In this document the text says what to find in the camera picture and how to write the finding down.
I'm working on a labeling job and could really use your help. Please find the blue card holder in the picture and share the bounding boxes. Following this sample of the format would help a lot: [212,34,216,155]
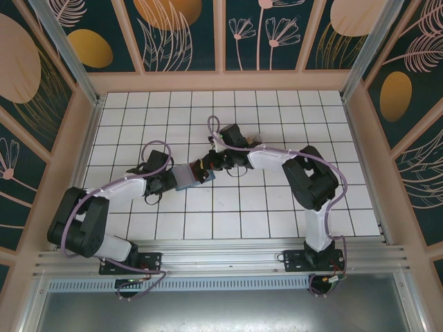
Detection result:
[172,163,216,192]

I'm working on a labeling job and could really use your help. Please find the grey metal panel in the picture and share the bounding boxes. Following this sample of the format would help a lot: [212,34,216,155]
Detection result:
[34,290,428,332]

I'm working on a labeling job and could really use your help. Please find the green circuit board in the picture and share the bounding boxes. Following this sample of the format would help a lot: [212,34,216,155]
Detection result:
[321,275,347,288]

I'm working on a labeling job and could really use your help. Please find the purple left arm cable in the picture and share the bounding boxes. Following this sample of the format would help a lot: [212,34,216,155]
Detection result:
[60,140,174,302]

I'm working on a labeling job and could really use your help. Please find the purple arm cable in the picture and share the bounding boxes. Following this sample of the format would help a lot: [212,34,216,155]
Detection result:
[60,140,174,302]
[206,116,349,299]

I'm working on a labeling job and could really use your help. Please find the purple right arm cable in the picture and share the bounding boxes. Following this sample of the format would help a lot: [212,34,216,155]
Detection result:
[206,116,349,299]

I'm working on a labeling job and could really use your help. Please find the thin black right gripper cable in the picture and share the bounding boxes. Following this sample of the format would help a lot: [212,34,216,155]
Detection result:
[224,165,248,178]

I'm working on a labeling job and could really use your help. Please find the aluminium side rail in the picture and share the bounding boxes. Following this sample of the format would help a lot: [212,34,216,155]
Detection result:
[55,98,105,250]
[341,98,394,245]

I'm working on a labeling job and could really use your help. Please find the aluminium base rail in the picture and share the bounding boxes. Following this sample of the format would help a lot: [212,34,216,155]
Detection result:
[33,238,415,279]

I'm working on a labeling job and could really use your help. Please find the slotted grey cable duct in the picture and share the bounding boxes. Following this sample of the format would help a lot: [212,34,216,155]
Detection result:
[48,278,312,292]

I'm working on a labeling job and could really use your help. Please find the aluminium corner post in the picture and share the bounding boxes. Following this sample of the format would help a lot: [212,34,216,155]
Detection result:
[341,0,415,102]
[26,0,105,107]

